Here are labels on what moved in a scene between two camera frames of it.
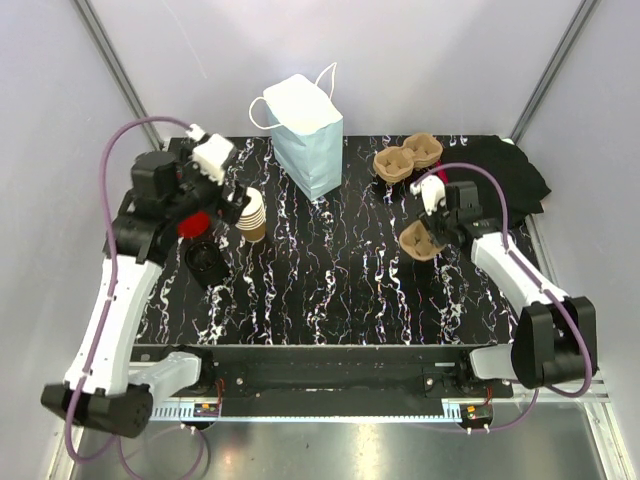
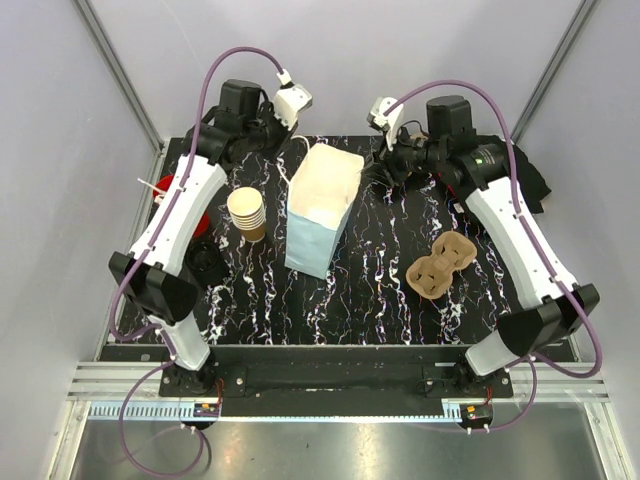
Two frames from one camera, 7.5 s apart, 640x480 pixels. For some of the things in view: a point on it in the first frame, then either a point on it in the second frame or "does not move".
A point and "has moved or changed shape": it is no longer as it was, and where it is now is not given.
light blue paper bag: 259,113 has moved or changed shape
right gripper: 430,225 to 385,169
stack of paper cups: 252,221 does not move
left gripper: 222,204 to 284,134
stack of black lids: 205,261 does not move
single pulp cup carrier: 416,242 to 432,276
